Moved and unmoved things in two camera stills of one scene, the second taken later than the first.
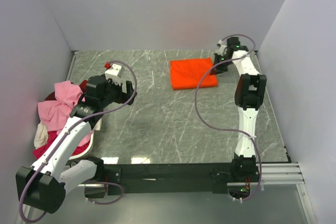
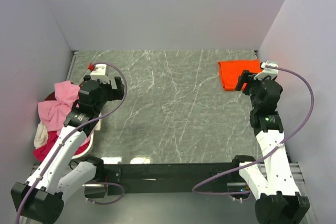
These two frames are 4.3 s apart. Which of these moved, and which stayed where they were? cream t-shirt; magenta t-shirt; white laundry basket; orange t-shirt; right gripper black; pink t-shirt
Moved: orange t-shirt; right gripper black
Stayed: cream t-shirt; magenta t-shirt; pink t-shirt; white laundry basket
